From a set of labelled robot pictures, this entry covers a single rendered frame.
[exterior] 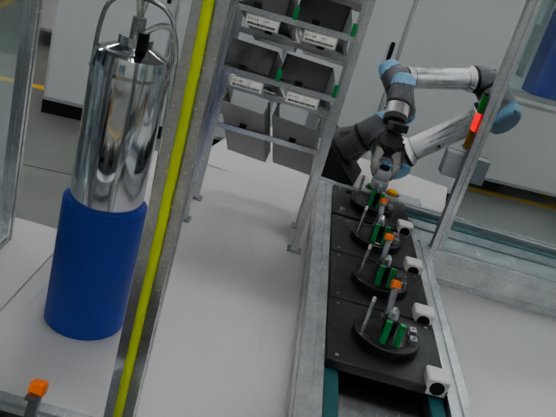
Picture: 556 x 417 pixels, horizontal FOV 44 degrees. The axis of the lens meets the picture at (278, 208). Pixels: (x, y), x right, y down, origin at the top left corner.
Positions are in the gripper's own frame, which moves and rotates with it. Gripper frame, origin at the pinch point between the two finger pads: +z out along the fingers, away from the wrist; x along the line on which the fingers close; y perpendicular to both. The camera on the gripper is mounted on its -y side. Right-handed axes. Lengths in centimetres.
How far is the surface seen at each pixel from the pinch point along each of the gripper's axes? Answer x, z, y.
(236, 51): 50, -10, -27
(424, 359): -8, 59, -50
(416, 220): -16.7, 5.0, 16.8
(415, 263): -10.0, 30.9, -20.8
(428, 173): -83, -144, 297
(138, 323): 44, 72, -86
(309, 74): 29.7, -8.8, -27.8
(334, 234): 11.1, 27.0, -13.0
